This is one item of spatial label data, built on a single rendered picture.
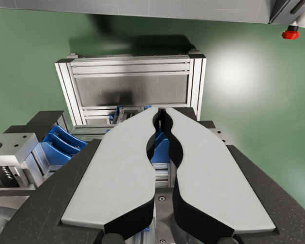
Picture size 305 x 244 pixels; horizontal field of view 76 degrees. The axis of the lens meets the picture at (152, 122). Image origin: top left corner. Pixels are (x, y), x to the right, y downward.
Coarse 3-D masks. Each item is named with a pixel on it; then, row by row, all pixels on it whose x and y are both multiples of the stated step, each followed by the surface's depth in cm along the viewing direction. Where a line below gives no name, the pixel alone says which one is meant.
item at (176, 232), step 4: (172, 216) 48; (172, 220) 48; (172, 224) 47; (176, 224) 46; (172, 228) 47; (176, 228) 46; (172, 232) 47; (176, 232) 45; (180, 232) 44; (184, 232) 44; (172, 236) 48; (176, 236) 45; (180, 236) 44; (184, 236) 43; (188, 236) 43; (192, 236) 42; (176, 240) 45; (180, 240) 44; (184, 240) 43; (188, 240) 42; (192, 240) 42; (196, 240) 41
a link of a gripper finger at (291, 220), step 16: (240, 160) 8; (256, 176) 7; (256, 192) 7; (272, 192) 7; (272, 208) 6; (288, 208) 6; (288, 224) 6; (304, 224) 6; (240, 240) 5; (256, 240) 5; (272, 240) 5; (288, 240) 5; (304, 240) 5
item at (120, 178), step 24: (144, 120) 10; (120, 144) 9; (144, 144) 9; (96, 168) 7; (120, 168) 7; (144, 168) 7; (96, 192) 6; (120, 192) 6; (144, 192) 6; (72, 216) 6; (96, 216) 6; (120, 216) 6; (144, 216) 7
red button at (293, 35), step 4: (288, 28) 47; (292, 28) 46; (296, 28) 46; (284, 32) 48; (288, 32) 47; (292, 32) 47; (296, 32) 47; (284, 36) 48; (288, 36) 47; (292, 36) 47; (296, 36) 47
